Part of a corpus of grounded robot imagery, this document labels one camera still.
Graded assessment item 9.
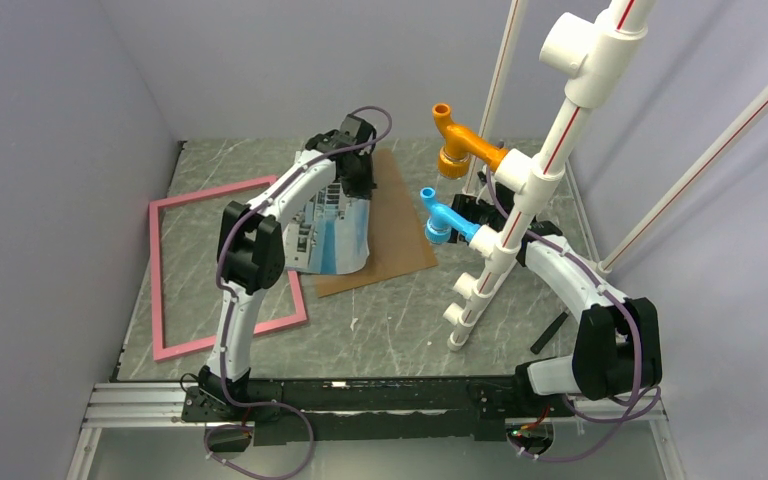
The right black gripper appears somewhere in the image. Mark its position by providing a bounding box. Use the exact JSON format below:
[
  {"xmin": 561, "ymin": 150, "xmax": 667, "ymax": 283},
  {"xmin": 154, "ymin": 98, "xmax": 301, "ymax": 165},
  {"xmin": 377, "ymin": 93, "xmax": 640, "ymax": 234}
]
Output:
[{"xmin": 434, "ymin": 194, "xmax": 509, "ymax": 248}]

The building and sky photo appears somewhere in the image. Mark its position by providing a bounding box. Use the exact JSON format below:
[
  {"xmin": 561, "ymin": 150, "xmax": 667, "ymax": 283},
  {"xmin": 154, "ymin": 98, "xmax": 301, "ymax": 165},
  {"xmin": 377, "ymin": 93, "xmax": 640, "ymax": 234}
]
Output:
[{"xmin": 276, "ymin": 180, "xmax": 371, "ymax": 275}]

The pink picture frame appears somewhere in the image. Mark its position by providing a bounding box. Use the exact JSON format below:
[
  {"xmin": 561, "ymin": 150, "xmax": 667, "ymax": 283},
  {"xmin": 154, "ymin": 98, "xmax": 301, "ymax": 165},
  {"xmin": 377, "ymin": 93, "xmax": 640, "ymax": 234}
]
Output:
[{"xmin": 148, "ymin": 175, "xmax": 309, "ymax": 362}]

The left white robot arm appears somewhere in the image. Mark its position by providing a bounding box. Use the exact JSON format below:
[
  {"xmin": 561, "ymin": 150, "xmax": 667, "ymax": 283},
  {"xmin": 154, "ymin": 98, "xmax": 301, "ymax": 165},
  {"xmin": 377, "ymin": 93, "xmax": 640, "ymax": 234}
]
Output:
[{"xmin": 197, "ymin": 111, "xmax": 382, "ymax": 420}]

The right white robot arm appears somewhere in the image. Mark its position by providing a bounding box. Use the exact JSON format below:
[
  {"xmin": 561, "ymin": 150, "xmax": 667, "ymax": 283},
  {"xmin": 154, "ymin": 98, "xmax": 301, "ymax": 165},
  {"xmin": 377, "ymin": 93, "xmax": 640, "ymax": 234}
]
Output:
[{"xmin": 510, "ymin": 221, "xmax": 663, "ymax": 415}]

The blue pipe fitting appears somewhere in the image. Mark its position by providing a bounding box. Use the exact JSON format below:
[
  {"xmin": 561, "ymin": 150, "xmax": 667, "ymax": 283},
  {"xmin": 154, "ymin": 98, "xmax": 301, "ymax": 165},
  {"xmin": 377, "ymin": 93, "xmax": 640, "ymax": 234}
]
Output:
[{"xmin": 419, "ymin": 187, "xmax": 480, "ymax": 245}]

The orange pipe fitting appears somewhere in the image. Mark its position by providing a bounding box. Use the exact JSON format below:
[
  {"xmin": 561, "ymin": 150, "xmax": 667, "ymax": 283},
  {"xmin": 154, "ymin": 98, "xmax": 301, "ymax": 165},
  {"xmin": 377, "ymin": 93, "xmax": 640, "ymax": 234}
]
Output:
[{"xmin": 432, "ymin": 103, "xmax": 509, "ymax": 179}]

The black flat bar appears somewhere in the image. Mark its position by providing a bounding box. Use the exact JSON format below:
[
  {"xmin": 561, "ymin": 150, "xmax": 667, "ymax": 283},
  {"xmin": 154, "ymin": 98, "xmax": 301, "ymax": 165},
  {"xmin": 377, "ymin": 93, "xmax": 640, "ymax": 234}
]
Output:
[{"xmin": 529, "ymin": 311, "xmax": 569, "ymax": 355}]

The white pvc pipe stand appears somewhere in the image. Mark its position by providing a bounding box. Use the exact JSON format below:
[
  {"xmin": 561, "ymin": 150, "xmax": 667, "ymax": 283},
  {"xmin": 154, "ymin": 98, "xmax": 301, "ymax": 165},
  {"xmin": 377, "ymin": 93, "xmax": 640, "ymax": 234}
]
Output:
[{"xmin": 444, "ymin": 0, "xmax": 654, "ymax": 351}]

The white diagonal pipe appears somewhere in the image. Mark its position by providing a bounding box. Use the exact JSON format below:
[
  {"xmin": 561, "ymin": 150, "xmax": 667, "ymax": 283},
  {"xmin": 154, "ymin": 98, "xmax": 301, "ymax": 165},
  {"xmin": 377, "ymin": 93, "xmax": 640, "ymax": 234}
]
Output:
[{"xmin": 597, "ymin": 84, "xmax": 768, "ymax": 274}]

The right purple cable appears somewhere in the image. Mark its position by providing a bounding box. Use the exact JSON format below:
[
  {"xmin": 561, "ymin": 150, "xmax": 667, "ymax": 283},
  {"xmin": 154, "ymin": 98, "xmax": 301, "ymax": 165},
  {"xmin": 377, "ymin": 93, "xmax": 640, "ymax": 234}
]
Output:
[{"xmin": 483, "ymin": 168, "xmax": 664, "ymax": 465}]

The purple cable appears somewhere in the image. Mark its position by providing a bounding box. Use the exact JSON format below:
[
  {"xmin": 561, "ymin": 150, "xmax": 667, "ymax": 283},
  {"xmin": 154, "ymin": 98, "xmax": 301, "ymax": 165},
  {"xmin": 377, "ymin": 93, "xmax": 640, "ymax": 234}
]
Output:
[
  {"xmin": 483, "ymin": 168, "xmax": 664, "ymax": 465},
  {"xmin": 202, "ymin": 105, "xmax": 393, "ymax": 480}
]

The brown frame backing board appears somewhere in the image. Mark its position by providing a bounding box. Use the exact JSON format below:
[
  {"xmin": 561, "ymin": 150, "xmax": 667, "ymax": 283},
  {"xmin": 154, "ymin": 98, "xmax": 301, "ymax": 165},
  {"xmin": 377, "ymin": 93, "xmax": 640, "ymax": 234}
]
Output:
[{"xmin": 313, "ymin": 148, "xmax": 438, "ymax": 298}]

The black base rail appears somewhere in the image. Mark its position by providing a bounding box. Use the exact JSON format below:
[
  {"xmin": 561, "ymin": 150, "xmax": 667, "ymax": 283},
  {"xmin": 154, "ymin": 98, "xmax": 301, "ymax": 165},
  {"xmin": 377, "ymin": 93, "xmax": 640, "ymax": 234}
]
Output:
[{"xmin": 180, "ymin": 376, "xmax": 572, "ymax": 446}]

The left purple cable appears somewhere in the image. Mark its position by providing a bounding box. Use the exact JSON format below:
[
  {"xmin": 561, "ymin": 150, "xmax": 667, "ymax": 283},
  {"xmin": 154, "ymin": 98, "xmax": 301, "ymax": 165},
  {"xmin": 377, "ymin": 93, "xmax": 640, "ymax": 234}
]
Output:
[{"xmin": 202, "ymin": 105, "xmax": 393, "ymax": 480}]

